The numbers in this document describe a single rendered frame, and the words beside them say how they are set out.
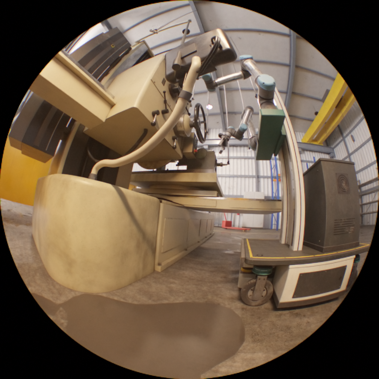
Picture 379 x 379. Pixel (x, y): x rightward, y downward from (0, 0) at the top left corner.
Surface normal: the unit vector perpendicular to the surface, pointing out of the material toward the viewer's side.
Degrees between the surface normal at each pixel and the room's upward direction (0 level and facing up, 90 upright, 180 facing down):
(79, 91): 90
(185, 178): 90
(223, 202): 90
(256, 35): 169
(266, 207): 90
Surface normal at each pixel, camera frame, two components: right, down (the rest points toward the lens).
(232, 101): -0.16, 0.92
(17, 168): 0.94, 0.04
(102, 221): 0.79, -0.04
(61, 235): 0.32, -0.15
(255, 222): -0.31, -0.22
